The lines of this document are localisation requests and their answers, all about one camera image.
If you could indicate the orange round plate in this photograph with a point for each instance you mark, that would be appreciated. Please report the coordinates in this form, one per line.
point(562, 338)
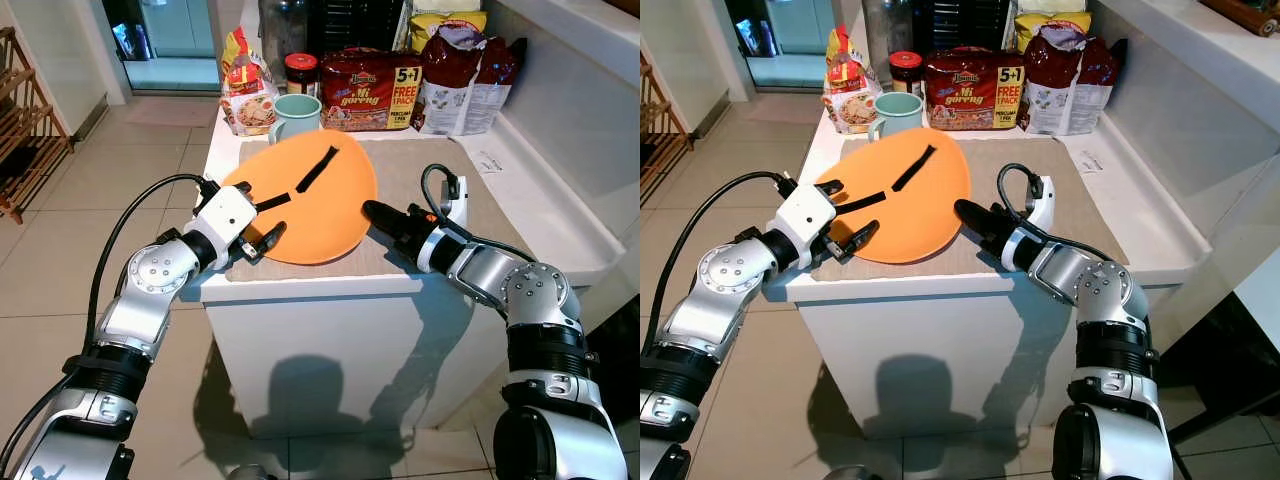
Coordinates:
point(325, 215)
point(920, 215)

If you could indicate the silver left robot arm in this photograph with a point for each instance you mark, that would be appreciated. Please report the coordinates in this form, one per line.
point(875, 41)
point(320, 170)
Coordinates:
point(705, 300)
point(140, 300)

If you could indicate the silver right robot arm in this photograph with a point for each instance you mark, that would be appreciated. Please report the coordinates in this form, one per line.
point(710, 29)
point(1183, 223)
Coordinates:
point(545, 340)
point(1110, 340)

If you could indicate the black flat strip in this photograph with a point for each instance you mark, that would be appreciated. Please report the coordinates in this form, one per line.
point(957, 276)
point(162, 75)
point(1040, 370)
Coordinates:
point(913, 168)
point(318, 170)

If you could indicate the beige cloth placemat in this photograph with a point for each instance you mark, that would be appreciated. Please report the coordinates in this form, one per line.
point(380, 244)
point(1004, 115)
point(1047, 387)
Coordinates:
point(410, 165)
point(1030, 150)

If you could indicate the pale green mug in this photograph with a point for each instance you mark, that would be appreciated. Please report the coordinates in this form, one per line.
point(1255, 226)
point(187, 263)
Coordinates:
point(898, 115)
point(297, 118)

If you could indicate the yellow red snack bag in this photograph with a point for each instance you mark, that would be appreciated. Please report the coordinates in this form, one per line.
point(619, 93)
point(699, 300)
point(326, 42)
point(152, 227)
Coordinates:
point(245, 90)
point(848, 88)

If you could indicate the red mi goreng noodle pack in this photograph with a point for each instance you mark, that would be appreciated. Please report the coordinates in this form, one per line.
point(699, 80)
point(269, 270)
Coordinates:
point(370, 90)
point(973, 90)

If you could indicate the white kitchen island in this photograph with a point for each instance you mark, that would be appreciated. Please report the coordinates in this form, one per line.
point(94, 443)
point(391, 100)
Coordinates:
point(330, 340)
point(930, 340)

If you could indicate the jar with red lid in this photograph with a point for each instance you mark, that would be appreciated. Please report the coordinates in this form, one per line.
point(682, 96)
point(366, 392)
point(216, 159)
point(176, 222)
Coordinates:
point(300, 72)
point(905, 70)

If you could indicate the dark red opened bag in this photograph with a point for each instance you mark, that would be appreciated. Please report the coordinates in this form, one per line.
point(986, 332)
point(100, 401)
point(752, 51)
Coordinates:
point(460, 80)
point(1065, 80)

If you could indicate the dark glass jar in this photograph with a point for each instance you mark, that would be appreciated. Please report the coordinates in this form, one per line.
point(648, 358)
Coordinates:
point(885, 22)
point(283, 25)

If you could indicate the black kitchen appliance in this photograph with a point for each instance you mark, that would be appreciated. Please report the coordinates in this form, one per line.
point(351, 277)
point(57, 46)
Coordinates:
point(960, 22)
point(360, 22)

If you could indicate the wooden slatted rack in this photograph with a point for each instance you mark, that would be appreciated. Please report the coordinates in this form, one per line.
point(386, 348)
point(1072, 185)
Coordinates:
point(653, 130)
point(28, 130)

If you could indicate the black chair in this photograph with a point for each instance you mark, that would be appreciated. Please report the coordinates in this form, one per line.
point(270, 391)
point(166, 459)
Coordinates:
point(1225, 380)

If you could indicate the brown wooden board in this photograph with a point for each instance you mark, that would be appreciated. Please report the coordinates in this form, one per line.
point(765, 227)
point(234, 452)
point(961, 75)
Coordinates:
point(1245, 12)

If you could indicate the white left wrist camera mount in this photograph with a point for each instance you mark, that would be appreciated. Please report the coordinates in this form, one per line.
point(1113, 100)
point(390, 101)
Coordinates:
point(815, 212)
point(225, 212)

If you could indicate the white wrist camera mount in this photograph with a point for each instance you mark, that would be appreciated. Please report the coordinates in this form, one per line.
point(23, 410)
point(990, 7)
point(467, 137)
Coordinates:
point(1043, 200)
point(815, 212)
point(455, 198)
point(225, 212)

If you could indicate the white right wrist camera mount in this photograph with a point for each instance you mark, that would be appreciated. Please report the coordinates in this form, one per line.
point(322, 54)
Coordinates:
point(455, 198)
point(1043, 200)

